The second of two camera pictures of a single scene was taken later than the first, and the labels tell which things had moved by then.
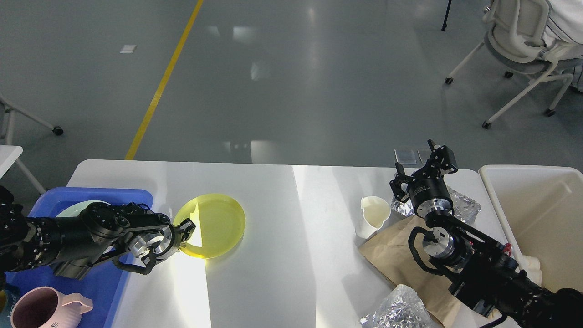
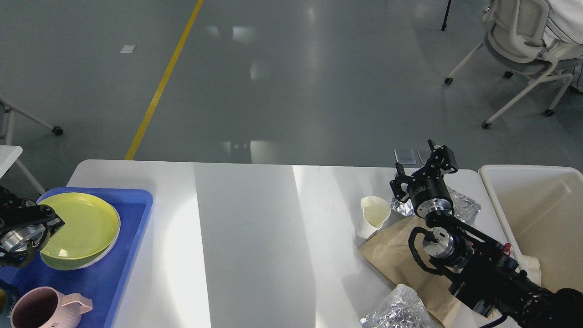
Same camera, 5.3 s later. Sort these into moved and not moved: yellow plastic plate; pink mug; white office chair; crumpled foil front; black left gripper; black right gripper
Moved: black left gripper; yellow plastic plate
Not moved: white office chair; pink mug; crumpled foil front; black right gripper
